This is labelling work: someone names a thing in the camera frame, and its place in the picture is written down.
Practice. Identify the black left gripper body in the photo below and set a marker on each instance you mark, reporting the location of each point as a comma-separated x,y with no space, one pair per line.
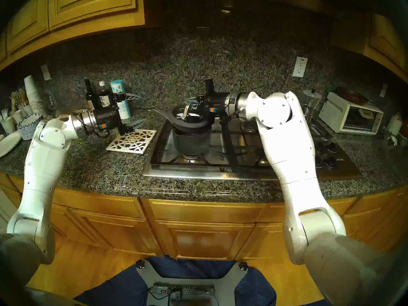
106,119

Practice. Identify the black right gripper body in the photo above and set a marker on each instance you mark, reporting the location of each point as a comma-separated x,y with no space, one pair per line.
218,101

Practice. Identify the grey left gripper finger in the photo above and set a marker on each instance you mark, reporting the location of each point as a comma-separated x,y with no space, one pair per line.
137,123
132,96

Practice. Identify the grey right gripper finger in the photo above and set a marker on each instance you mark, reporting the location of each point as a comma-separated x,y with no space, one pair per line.
197,116
194,100

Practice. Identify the dark grey saucepan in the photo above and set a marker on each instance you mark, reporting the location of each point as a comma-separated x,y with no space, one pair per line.
193,142

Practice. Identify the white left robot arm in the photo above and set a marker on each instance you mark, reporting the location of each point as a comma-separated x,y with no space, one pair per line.
41,168

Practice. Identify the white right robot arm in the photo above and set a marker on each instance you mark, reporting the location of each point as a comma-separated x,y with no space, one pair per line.
287,149

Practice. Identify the black stove knob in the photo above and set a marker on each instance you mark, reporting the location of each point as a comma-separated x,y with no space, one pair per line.
331,163
319,163
320,147
332,147

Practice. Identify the blue leaf print canister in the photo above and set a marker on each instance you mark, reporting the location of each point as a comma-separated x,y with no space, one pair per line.
118,87

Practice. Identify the soy sauce bottle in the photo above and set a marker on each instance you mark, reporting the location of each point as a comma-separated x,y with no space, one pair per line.
103,99

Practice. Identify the white lattice trivet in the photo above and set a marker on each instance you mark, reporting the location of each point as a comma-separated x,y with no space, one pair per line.
130,142

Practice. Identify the dark wine bottle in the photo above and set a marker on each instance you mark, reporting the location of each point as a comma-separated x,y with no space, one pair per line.
90,96

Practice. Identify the stainless steel gas cooktop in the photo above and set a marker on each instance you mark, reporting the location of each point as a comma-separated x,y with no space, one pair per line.
165,168

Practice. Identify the clear plastic bag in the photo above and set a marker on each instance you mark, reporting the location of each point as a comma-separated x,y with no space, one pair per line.
49,99

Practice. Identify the white paper cup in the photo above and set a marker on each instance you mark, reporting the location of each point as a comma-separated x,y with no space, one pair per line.
8,126
28,110
17,116

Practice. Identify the stack of white paper cups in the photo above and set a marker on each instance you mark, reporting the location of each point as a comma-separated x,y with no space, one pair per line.
32,91

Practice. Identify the blue patterned bowl stack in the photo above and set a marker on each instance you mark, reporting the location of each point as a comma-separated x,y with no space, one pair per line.
27,128

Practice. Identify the wooden chopsticks bundle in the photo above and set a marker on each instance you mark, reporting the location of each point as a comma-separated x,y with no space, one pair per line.
21,98

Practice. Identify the wooden upper cabinet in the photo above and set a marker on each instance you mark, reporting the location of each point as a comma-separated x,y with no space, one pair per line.
95,5
385,40

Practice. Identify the white paper plate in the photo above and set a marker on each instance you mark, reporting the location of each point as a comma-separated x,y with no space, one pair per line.
9,142

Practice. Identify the white plastic forks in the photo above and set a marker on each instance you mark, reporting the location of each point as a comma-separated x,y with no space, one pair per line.
4,114

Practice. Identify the white toaster oven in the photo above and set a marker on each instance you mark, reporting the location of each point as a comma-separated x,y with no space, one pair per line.
334,114

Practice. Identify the wooden lower cabinets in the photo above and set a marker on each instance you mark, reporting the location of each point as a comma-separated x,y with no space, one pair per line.
204,238

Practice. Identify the red frying pan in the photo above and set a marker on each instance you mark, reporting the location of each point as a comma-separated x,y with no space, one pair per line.
352,96

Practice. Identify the black base knob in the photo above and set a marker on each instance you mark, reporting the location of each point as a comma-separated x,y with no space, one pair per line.
140,263
243,265

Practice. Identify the blue moving blanket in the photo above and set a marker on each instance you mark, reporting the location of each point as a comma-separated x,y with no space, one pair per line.
121,289

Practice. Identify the grey power strip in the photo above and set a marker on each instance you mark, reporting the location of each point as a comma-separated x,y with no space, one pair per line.
191,290

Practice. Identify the white ceramic mug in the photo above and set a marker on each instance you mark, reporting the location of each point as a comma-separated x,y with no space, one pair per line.
394,126

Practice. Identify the small white figurine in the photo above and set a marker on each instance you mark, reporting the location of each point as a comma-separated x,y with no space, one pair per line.
392,140

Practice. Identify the red kitchen container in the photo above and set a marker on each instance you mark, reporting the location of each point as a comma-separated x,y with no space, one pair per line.
404,128

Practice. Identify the white wall switch plate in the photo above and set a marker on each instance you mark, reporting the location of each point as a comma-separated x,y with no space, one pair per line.
46,72
383,90

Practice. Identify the white wall power outlet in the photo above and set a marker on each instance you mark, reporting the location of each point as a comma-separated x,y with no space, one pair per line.
299,67

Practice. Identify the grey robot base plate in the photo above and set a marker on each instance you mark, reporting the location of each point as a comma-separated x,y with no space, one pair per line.
149,276

